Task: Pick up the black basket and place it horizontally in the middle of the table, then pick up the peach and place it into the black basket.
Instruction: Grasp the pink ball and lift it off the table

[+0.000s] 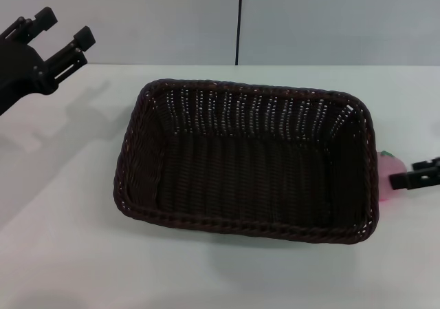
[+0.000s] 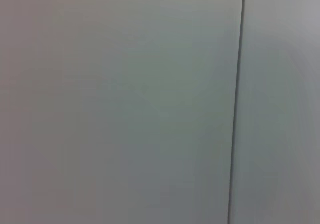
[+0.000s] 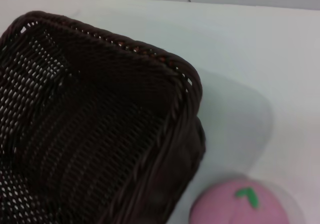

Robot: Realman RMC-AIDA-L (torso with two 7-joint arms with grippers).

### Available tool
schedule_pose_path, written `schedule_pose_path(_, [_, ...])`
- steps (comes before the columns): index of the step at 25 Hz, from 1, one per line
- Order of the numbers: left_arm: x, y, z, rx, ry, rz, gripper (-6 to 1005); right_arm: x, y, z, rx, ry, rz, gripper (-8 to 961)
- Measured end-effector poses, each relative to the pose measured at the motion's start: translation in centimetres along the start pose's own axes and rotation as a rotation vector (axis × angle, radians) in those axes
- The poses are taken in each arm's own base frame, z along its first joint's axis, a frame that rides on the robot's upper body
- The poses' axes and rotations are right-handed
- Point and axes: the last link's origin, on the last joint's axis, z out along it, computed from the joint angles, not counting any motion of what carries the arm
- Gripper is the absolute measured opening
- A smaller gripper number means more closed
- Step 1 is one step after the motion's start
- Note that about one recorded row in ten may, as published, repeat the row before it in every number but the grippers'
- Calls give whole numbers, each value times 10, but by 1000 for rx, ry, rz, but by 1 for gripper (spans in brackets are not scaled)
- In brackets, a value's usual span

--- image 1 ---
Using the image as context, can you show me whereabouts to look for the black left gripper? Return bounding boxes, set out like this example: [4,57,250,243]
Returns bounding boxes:
[0,6,96,116]

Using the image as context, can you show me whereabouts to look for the pink toy peach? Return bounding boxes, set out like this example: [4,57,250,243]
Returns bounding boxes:
[377,149,407,203]

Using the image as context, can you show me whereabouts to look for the black vertical wall strip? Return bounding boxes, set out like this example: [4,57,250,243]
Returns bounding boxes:
[235,0,244,65]

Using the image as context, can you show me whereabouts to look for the dark brown woven basket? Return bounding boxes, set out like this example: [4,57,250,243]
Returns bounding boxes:
[111,78,382,247]

